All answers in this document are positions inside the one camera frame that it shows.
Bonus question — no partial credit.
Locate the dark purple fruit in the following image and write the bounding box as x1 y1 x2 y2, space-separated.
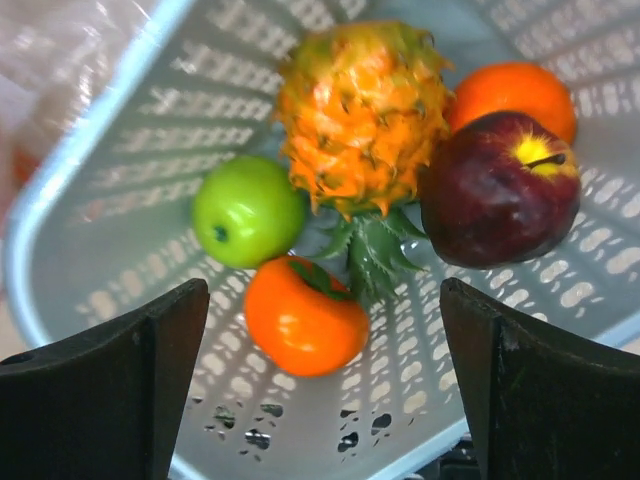
419 111 581 269

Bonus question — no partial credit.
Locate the blue plastic basket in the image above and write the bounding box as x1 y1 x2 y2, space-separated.
4 1 639 479

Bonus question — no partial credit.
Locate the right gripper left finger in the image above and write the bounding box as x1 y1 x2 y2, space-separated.
1 279 209 479

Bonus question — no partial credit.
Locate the orange peeled fruit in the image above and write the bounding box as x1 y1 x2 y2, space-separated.
274 19 453 301

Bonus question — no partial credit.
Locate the green lime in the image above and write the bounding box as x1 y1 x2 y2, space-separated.
192 155 307 269

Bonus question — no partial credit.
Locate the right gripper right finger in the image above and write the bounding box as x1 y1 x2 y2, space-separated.
439 278 639 479

